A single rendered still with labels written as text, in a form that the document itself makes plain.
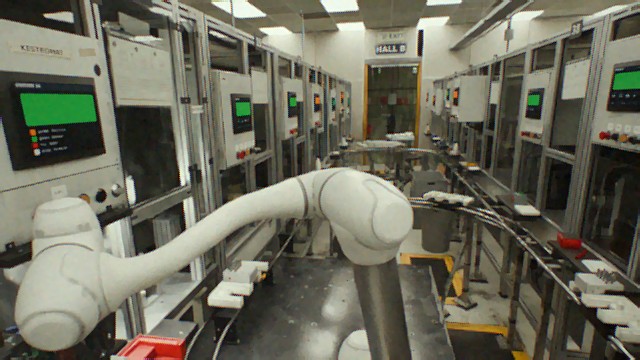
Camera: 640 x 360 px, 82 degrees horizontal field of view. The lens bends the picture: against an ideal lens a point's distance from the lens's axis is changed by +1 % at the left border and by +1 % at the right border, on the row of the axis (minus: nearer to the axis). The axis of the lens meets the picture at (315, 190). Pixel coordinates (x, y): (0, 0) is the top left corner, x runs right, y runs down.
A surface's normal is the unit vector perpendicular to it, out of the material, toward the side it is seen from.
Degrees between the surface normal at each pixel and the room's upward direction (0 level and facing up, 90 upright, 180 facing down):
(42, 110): 90
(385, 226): 84
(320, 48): 90
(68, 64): 90
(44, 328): 106
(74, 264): 15
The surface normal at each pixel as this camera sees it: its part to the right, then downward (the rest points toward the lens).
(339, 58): -0.19, 0.24
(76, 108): 0.98, 0.03
